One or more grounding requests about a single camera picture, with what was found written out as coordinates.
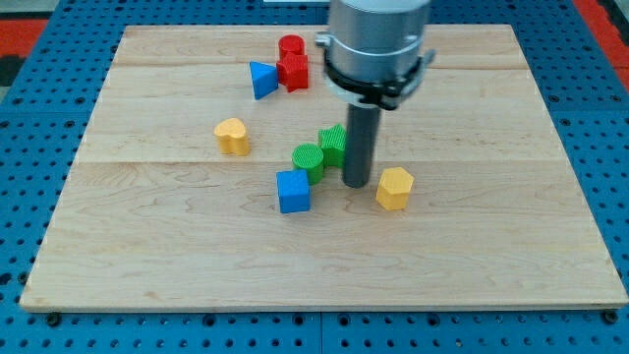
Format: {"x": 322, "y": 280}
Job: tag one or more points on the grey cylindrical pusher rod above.
{"x": 361, "y": 136}

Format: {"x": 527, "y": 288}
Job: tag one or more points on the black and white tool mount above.
{"x": 373, "y": 73}

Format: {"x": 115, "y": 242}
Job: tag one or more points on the green star block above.
{"x": 332, "y": 143}

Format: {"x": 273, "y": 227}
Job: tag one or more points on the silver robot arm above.
{"x": 394, "y": 20}

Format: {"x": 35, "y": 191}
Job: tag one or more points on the green circle block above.
{"x": 310, "y": 158}

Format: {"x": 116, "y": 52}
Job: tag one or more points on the red star block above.
{"x": 293, "y": 72}

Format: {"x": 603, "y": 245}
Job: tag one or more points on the yellow hexagon block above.
{"x": 394, "y": 188}

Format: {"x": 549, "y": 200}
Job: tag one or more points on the blue cube block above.
{"x": 293, "y": 190}

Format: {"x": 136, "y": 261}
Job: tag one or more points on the red cylinder block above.
{"x": 290, "y": 44}

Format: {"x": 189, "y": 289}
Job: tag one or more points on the blue triangle block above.
{"x": 264, "y": 79}

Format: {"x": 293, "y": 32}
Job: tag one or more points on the yellow heart block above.
{"x": 232, "y": 137}

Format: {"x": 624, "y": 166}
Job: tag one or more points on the wooden board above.
{"x": 154, "y": 218}

